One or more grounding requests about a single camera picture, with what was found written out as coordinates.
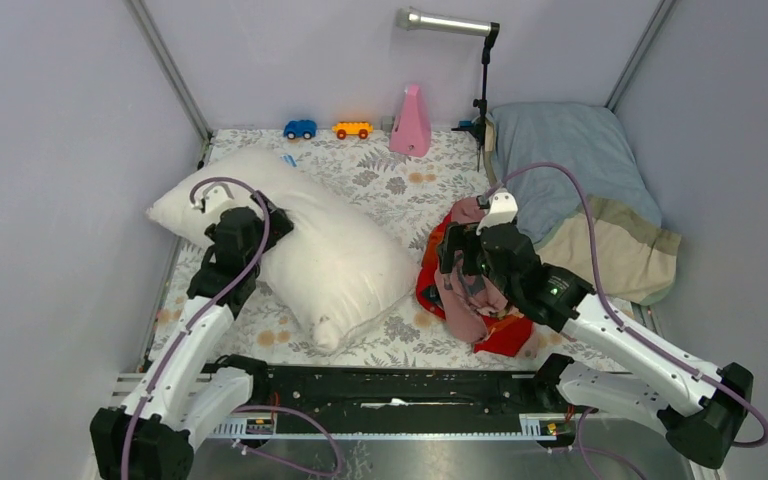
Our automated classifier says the red patterned pillowcase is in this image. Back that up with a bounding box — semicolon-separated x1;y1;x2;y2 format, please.
415;198;535;358

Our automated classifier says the white pillow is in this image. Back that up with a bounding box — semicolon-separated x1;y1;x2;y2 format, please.
146;147;419;353

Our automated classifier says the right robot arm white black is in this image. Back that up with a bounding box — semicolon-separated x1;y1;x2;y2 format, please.
437;223;754;469

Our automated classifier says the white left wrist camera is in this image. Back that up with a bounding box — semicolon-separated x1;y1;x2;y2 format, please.
192;182;235;214

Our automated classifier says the silver lamp on black stand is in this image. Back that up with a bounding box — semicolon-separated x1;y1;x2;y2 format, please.
395;6;503;172

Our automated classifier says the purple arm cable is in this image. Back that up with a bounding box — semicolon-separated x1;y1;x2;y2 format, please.
483;162;768;480
118;176;347;480

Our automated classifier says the pink metronome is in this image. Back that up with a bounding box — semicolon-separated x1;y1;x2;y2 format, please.
388;84;432;158

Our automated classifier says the floral table mat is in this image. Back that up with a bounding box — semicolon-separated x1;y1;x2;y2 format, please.
148;128;634;372

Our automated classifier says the blue toy car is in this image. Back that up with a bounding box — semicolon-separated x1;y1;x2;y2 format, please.
282;119;317;140

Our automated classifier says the blue and beige pillow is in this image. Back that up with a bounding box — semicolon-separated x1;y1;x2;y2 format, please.
488;102;682;305

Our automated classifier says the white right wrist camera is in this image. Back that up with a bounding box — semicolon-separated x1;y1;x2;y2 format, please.
477;187;518;235

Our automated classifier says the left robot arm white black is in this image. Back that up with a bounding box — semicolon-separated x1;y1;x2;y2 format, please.
90;206;294;479

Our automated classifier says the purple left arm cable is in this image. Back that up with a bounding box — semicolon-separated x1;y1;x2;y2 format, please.
118;176;347;480

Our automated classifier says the orange toy car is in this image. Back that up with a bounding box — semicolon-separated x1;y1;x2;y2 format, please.
332;122;374;140

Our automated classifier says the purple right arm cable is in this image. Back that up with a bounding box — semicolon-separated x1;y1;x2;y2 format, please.
483;162;768;480

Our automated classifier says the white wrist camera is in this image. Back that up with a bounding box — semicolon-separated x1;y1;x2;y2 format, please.
477;187;518;235
192;182;235;214

